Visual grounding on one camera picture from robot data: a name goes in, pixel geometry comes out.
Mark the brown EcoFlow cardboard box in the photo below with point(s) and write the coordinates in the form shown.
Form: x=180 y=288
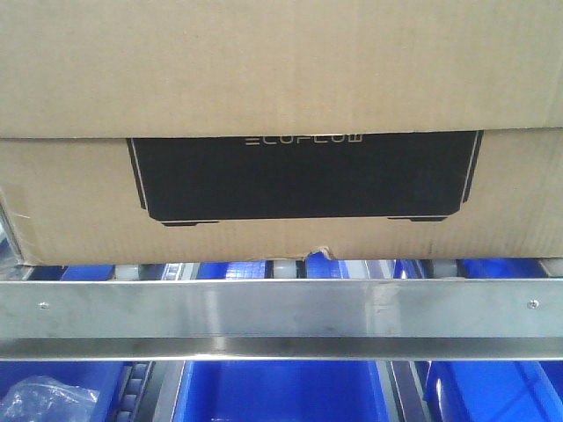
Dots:
x=169 y=131

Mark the white shelf roller middle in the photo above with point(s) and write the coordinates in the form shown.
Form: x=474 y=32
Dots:
x=284 y=269

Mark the white shelf roller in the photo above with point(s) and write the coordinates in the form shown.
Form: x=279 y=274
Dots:
x=284 y=269
x=127 y=272

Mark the blue bin behind box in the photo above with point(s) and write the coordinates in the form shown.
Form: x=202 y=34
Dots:
x=318 y=267

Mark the white shelf roller left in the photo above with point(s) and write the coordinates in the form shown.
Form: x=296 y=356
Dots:
x=127 y=272

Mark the blue bin lower middle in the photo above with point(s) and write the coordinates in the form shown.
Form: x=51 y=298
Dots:
x=281 y=390

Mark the left roller track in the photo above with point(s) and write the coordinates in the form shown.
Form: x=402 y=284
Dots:
x=149 y=391

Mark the roller track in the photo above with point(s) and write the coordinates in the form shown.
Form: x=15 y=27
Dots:
x=403 y=392
x=149 y=391

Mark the right roller track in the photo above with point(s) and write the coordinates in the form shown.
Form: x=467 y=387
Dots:
x=403 y=392

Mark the blue bin lower left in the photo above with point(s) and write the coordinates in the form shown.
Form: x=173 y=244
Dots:
x=103 y=376

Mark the blue bin lower right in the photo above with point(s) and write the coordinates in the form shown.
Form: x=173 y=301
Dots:
x=526 y=390

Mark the clear plastic bag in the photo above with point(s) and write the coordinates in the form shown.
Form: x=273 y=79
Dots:
x=43 y=398

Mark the steel shelf front rail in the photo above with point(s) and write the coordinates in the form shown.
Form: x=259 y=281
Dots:
x=451 y=319

